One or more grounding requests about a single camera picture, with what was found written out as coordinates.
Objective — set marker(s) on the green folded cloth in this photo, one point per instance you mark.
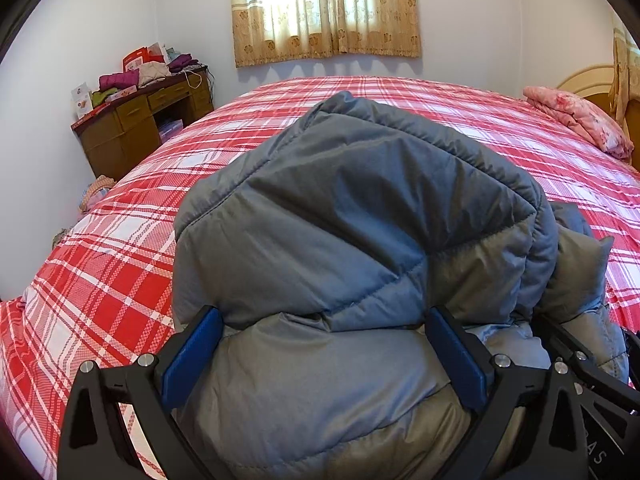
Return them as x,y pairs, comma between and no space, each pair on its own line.
104,96

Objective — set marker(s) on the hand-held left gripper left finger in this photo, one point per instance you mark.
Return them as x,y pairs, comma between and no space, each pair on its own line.
192,360

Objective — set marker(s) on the white printed card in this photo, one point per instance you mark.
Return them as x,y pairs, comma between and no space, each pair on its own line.
81,100

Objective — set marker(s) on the beige wooden headboard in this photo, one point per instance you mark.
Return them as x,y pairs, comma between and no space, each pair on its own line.
587,82

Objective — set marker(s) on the red box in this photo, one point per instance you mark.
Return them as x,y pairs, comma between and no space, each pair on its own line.
134,60

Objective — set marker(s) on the beige side curtain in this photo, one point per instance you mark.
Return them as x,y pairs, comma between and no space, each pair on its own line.
625,80

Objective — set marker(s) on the pink pillow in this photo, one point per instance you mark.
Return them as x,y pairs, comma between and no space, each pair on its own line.
580,112

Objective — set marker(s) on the maroon folded jacket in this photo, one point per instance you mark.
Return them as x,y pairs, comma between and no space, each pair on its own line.
119,81

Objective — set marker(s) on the beige folded cloth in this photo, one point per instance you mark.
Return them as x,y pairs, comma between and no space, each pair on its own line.
152,72

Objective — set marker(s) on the bed with red plaid sheet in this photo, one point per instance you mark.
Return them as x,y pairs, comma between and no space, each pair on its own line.
125,260

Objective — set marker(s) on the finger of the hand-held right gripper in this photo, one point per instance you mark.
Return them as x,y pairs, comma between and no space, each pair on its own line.
565,340
633,345

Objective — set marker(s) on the beige patterned window curtain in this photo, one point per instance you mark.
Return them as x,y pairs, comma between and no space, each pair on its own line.
325,20

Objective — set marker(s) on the grey puffer jacket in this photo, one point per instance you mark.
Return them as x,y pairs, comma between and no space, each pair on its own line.
360,220

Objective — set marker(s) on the woven basket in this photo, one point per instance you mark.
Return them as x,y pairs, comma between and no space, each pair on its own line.
95,192

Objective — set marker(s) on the purple folded cloth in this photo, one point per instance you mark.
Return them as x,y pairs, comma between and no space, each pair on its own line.
182,61

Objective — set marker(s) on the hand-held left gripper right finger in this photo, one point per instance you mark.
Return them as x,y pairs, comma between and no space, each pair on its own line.
457,360

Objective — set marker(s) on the wooden desk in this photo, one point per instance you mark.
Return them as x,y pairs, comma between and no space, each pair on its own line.
120,130

